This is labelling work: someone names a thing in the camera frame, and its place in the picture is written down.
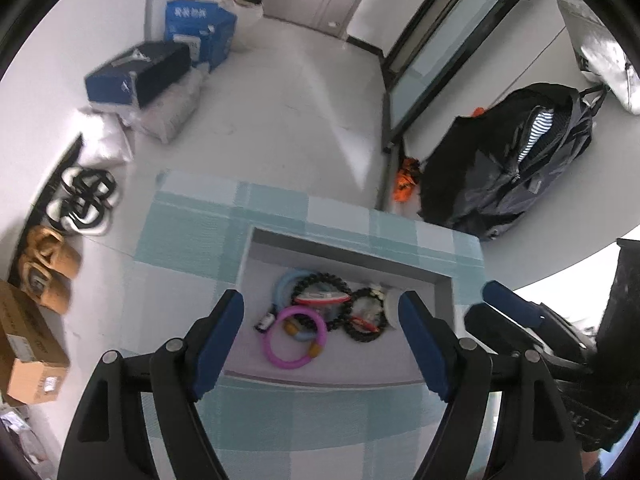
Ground grey phone box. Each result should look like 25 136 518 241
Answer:
218 226 474 389

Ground teal plaid tablecloth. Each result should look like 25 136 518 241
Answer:
119 170 485 479

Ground silver tote bag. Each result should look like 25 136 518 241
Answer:
555 0 639 116

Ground purple bangle bracelet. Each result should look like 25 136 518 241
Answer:
262 306 329 371

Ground blue cardboard box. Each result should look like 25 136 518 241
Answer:
164 0 238 72

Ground tan sandals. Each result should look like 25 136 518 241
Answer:
17 226 81 315

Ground white translucent bangle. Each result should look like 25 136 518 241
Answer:
383 288 401 330

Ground light blue bracelet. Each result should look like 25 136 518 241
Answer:
271 268 327 344

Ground black spiral hair tie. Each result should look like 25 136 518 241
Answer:
290 271 354 334

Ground orange toy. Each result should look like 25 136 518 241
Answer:
392 157 421 203

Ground white packaging under shoebox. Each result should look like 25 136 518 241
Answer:
70 68 207 169

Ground navy black shoe box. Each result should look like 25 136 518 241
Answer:
85 41 191 108

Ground black white sandals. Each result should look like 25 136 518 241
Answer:
46 166 120 236

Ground black backpack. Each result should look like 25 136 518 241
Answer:
419 82 608 240

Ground person's right hand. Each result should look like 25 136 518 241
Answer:
580 450 602 480

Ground black beaded bracelet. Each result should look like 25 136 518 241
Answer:
342 285 394 344

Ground brown cardboard box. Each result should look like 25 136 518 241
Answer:
0 281 70 404

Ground red cartoon hair clip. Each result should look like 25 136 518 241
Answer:
292 290 350 307

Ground glass sliding door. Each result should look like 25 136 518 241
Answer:
381 0 525 153

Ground white plastic bag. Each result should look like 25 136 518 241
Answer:
216 0 264 52

